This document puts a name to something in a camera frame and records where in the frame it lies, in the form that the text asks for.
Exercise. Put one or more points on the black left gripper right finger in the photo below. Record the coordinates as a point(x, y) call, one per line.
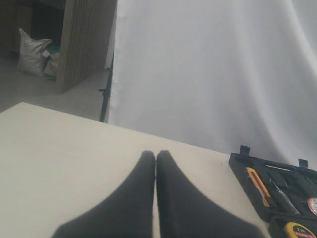
point(184, 212)

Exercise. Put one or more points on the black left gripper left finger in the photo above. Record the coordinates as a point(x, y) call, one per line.
point(126, 213)

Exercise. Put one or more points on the black electrical tape roll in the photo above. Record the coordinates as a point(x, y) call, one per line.
point(312, 205)

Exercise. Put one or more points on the black plastic tool case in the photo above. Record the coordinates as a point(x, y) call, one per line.
point(299, 183)

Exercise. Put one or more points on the orange utility knife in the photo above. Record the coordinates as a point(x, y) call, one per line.
point(257, 182)

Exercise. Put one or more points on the yellow tape measure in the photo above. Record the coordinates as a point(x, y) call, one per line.
point(296, 230)

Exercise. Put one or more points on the black backdrop stand pole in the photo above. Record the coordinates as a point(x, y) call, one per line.
point(106, 94)

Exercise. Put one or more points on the white backdrop curtain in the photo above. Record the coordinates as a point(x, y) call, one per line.
point(219, 74)

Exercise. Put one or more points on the green white bag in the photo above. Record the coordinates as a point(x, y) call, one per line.
point(52, 63)

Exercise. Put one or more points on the grey woven sack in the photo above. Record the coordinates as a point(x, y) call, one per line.
point(32, 54)

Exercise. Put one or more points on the wooden slatted partition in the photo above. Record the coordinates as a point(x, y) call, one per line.
point(85, 38)

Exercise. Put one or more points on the clear handle tester screwdriver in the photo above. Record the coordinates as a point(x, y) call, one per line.
point(286, 198)

